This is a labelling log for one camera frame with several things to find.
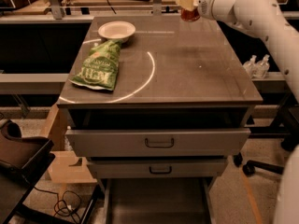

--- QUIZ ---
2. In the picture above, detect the grey bottom drawer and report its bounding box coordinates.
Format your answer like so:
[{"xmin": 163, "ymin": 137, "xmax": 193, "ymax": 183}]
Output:
[{"xmin": 103, "ymin": 178, "xmax": 216, "ymax": 224}]

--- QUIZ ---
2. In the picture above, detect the green chip bag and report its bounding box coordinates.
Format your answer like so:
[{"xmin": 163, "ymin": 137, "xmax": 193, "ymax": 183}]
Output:
[{"xmin": 70, "ymin": 39, "xmax": 122, "ymax": 91}]

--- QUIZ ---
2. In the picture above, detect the black floor cable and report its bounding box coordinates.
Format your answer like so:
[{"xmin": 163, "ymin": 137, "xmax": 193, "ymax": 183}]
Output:
[{"xmin": 34, "ymin": 185, "xmax": 83, "ymax": 224}]

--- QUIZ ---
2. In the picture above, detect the black office chair base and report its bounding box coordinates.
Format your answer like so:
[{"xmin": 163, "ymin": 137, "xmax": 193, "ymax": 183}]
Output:
[{"xmin": 233, "ymin": 96, "xmax": 299, "ymax": 177}]

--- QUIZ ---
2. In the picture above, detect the wooden box on floor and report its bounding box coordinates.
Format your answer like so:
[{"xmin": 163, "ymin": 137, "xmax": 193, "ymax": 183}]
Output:
[{"xmin": 40, "ymin": 105, "xmax": 96, "ymax": 184}]

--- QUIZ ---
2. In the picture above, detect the grey drawer cabinet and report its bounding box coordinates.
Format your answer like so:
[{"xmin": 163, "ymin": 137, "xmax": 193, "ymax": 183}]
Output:
[{"xmin": 58, "ymin": 16, "xmax": 262, "ymax": 166}]

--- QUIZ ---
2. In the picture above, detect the red coke can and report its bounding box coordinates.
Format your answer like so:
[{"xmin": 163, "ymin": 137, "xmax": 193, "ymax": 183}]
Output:
[{"xmin": 181, "ymin": 7, "xmax": 200, "ymax": 21}]

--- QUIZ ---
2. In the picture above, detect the brown padded chair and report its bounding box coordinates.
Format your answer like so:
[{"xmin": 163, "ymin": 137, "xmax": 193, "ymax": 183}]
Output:
[{"xmin": 0, "ymin": 120, "xmax": 55, "ymax": 224}]

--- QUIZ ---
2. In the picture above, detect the clear pump bottle right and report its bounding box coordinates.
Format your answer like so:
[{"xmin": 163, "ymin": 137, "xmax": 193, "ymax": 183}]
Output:
[{"xmin": 253, "ymin": 54, "xmax": 269, "ymax": 78}]

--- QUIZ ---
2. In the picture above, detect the grey middle drawer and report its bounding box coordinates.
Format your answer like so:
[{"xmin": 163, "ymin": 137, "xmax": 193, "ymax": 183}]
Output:
[{"xmin": 88, "ymin": 159, "xmax": 227, "ymax": 179}]

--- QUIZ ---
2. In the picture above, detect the grey drawer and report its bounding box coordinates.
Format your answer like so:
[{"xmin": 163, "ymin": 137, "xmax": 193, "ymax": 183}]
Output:
[
  {"xmin": 88, "ymin": 159, "xmax": 227, "ymax": 179},
  {"xmin": 103, "ymin": 178, "xmax": 216, "ymax": 224},
  {"xmin": 66, "ymin": 128, "xmax": 250, "ymax": 158}
]

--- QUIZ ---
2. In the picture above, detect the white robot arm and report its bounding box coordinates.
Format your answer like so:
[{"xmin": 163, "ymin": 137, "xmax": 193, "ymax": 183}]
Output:
[{"xmin": 175, "ymin": 0, "xmax": 299, "ymax": 224}]

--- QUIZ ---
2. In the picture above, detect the clear pump bottle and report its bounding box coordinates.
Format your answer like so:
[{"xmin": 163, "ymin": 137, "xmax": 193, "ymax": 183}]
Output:
[
  {"xmin": 243, "ymin": 55, "xmax": 256, "ymax": 78},
  {"xmin": 253, "ymin": 54, "xmax": 269, "ymax": 78}
]

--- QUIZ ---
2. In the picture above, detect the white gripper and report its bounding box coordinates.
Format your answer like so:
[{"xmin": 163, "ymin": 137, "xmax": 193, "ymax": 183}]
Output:
[{"xmin": 175, "ymin": 0, "xmax": 235, "ymax": 21}]

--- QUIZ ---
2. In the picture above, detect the clear pump bottle left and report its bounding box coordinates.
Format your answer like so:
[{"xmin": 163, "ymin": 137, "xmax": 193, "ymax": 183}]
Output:
[{"xmin": 243, "ymin": 55, "xmax": 256, "ymax": 78}]

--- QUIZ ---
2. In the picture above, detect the white bowl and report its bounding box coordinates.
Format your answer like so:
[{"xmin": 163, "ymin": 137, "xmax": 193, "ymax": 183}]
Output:
[{"xmin": 98, "ymin": 21, "xmax": 135, "ymax": 43}]

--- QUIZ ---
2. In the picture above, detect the grey top drawer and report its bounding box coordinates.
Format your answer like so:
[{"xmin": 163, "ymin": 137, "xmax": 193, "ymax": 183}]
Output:
[{"xmin": 66, "ymin": 128, "xmax": 250, "ymax": 158}]

